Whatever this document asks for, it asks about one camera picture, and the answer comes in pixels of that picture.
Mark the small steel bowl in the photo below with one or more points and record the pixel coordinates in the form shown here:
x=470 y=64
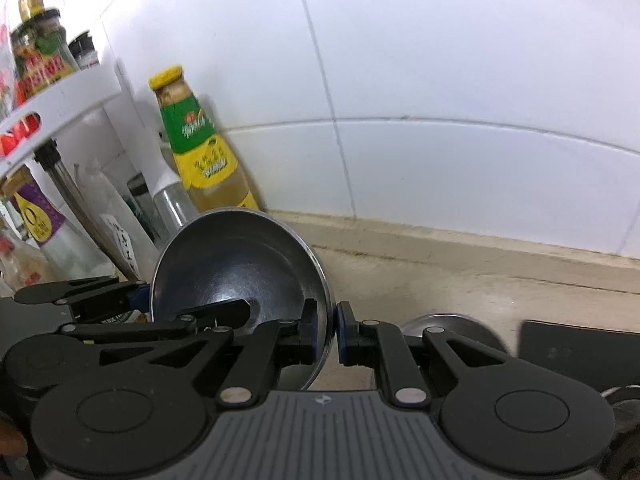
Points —
x=462 y=321

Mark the red striped packet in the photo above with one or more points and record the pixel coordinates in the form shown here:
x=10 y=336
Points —
x=17 y=135

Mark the black cap spice jar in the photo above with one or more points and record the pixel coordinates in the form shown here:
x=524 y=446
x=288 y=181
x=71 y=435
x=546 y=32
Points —
x=84 y=51

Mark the yellow cap vinegar bottle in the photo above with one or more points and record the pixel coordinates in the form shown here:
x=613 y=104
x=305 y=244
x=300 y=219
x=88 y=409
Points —
x=22 y=265

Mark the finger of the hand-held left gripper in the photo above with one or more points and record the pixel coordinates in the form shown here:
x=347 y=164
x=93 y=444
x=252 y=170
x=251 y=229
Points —
x=225 y=312
x=136 y=298

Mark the white two-tier spice rack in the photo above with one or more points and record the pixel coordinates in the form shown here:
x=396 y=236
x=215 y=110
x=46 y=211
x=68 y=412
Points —
x=75 y=90

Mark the red label dark jar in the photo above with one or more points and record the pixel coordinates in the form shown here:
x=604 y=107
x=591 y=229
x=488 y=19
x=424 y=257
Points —
x=42 y=55

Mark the green label yellow cap bottle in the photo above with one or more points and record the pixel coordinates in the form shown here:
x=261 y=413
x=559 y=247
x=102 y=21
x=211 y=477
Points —
x=205 y=155

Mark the large steel bowl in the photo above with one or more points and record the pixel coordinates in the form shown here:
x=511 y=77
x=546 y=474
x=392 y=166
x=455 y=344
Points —
x=225 y=260

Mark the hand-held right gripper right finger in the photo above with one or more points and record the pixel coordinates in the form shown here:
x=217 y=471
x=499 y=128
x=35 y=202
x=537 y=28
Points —
x=344 y=332

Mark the person's left hand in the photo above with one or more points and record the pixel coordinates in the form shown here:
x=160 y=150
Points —
x=11 y=437

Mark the black gas stove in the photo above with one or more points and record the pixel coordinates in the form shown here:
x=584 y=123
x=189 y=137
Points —
x=580 y=355

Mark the purple label sauce bottle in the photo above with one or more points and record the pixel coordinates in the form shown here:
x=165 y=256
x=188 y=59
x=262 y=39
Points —
x=45 y=230

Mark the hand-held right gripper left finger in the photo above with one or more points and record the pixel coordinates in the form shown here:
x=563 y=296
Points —
x=310 y=332

